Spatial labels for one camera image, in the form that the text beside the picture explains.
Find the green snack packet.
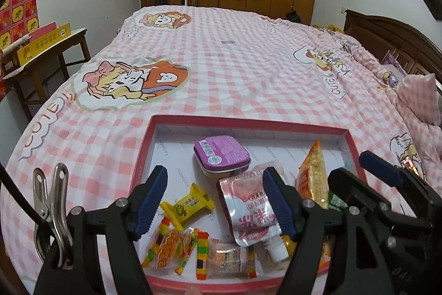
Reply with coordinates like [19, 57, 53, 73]
[327, 190, 349, 213]

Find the red cardboard box tray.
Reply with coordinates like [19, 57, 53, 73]
[129, 115, 368, 294]

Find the metal spring clip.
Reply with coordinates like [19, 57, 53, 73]
[33, 163, 75, 270]

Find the pink checked pillow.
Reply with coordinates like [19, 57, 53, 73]
[394, 73, 442, 126]

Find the purple printed bag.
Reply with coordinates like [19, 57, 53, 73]
[382, 52, 407, 78]

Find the orange burger gummy packet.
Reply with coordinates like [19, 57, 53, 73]
[141, 216, 198, 276]

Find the wooden headboard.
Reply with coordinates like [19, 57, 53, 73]
[344, 9, 442, 81]

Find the clear rainbow-edged gummy packet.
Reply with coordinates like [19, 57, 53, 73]
[195, 230, 258, 280]

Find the purple tin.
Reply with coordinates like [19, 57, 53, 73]
[193, 135, 251, 180]

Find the pink jelly drink pouch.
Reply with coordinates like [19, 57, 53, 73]
[216, 166, 291, 263]

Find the red yellow patterned wall poster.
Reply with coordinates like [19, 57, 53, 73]
[0, 0, 38, 98]

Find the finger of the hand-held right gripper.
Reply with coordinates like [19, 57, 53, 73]
[359, 150, 442, 224]
[327, 167, 433, 234]

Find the yellow candy packet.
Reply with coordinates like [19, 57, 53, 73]
[159, 182, 215, 229]

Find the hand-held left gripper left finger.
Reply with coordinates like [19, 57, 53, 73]
[33, 165, 169, 295]

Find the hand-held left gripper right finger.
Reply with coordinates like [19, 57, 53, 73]
[262, 167, 394, 295]

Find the wooden side table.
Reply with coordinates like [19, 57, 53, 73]
[0, 27, 91, 123]

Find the rolled paper tube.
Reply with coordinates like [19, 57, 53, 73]
[0, 34, 32, 56]

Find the black cable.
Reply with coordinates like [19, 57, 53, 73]
[0, 164, 45, 231]

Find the yellow pudding cup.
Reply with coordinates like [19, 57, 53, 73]
[257, 233, 299, 273]

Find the yellow cardboard box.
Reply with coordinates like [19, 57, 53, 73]
[17, 23, 72, 66]

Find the orange noodle snack packet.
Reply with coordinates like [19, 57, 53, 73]
[294, 139, 331, 210]

